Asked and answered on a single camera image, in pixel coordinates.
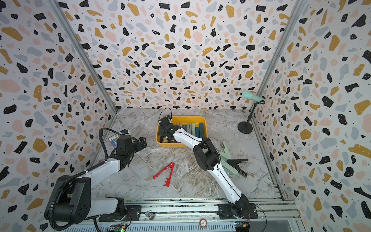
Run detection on mint green pruning pliers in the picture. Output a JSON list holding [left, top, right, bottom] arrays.
[[191, 122, 196, 136]]

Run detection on yellow plastic storage box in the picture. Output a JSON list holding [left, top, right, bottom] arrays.
[[156, 116, 208, 148]]

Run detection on dark teal pruning pliers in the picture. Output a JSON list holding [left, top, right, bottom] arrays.
[[199, 123, 205, 139]]

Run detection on red pruning pliers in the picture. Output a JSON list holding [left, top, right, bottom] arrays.
[[153, 162, 175, 187]]

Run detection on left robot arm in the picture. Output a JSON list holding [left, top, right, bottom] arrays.
[[44, 134, 147, 231]]

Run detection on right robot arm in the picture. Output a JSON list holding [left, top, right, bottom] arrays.
[[158, 117, 249, 217]]

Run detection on coloured marker pack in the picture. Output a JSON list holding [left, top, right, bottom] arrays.
[[108, 135, 120, 148]]

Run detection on silver round knob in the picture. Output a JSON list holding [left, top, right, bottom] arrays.
[[145, 210, 155, 220]]

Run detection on black microphone stand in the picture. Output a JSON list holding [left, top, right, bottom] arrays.
[[237, 100, 265, 134]]

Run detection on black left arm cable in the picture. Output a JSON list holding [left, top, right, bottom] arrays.
[[98, 127, 122, 161]]

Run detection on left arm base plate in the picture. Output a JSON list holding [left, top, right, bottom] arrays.
[[98, 205, 142, 223]]

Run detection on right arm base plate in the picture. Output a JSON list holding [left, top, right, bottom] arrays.
[[216, 203, 258, 220]]

